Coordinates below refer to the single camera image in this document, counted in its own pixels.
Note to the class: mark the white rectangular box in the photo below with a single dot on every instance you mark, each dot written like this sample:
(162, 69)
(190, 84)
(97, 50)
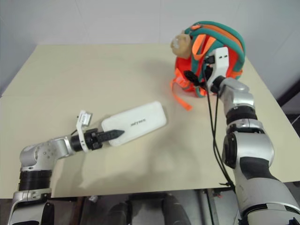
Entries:
(138, 122)

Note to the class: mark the dark metal table frame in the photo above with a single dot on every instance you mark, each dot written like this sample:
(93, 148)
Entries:
(218, 206)

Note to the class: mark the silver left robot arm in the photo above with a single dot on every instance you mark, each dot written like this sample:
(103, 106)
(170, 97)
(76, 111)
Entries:
(47, 150)

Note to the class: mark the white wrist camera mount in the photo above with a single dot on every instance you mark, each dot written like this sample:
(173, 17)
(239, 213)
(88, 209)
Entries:
(221, 61)
(83, 120)

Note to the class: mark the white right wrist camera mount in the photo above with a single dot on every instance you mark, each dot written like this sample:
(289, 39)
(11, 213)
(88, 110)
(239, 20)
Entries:
(221, 61)

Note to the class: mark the dark rounded shape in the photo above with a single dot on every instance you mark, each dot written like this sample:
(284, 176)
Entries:
(175, 211)

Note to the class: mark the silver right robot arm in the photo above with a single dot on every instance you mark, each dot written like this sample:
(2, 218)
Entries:
(248, 150)

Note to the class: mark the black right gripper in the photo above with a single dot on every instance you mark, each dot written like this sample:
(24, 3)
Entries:
(210, 62)

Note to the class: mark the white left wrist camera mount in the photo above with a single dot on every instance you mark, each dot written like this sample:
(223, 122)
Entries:
(83, 120)

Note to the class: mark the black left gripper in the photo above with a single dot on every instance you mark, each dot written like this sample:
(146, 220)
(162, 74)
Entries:
(92, 140)

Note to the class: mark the orange and teal backpack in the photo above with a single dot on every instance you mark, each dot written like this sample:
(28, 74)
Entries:
(218, 32)

